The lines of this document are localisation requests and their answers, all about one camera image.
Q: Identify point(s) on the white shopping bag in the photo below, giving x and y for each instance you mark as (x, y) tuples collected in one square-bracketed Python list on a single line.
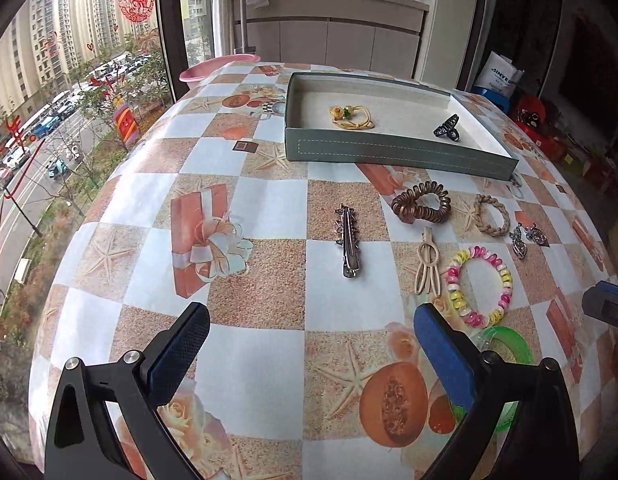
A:
[(499, 75)]

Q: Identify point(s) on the silver heart brooch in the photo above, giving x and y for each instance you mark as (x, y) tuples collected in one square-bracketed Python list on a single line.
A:
[(535, 235)]

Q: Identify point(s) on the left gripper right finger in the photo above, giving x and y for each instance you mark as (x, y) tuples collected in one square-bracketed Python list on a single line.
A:
[(542, 442)]

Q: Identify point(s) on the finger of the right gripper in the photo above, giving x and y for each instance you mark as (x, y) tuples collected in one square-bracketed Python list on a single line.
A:
[(601, 302)]

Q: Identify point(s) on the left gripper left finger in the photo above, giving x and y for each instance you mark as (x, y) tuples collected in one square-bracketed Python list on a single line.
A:
[(81, 440)]

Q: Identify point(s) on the blue plastic stool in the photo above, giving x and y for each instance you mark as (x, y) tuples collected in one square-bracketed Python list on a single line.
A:
[(502, 102)]

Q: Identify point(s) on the white cabinet counter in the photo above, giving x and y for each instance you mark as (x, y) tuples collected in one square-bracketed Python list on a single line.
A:
[(379, 35)]

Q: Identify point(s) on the green translucent bangle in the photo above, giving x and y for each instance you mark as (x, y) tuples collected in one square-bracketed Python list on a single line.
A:
[(512, 348)]

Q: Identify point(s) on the red plastic child chair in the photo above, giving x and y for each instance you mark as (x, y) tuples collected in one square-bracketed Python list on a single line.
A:
[(529, 114)]

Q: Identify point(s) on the green shallow tray box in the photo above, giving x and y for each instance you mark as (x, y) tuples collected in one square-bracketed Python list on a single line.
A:
[(404, 114)]

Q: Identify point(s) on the black claw hair clip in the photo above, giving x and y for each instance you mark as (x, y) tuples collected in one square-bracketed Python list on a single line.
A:
[(448, 129)]

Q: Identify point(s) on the silver barrette hair clip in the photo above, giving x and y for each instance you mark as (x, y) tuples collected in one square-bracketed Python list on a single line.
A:
[(347, 238)]

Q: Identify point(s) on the checkered printed tablecloth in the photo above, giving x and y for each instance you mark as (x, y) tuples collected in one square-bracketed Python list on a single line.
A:
[(307, 374)]

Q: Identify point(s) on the pink plastic basin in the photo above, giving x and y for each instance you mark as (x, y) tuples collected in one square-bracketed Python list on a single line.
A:
[(198, 72)]

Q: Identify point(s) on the silver heart pendant charm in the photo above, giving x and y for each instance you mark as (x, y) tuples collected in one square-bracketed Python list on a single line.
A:
[(518, 245)]

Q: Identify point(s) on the beige hair clip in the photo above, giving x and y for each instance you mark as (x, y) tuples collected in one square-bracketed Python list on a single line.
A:
[(427, 277)]

